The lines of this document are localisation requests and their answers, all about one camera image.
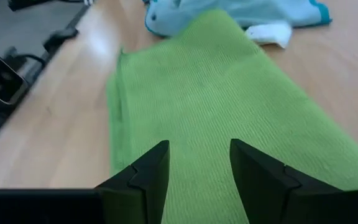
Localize black camera cable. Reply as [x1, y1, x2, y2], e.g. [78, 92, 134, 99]
[11, 52, 48, 68]

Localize green microfiber towel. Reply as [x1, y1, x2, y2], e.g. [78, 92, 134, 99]
[106, 8, 358, 224]

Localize black table-level camera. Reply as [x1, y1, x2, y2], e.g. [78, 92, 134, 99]
[0, 54, 29, 113]

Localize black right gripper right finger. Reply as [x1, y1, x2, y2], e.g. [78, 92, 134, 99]
[229, 138, 358, 224]

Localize light blue microfiber towel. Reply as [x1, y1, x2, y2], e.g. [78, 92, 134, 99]
[144, 0, 333, 49]

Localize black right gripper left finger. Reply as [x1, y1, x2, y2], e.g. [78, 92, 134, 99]
[0, 139, 170, 224]

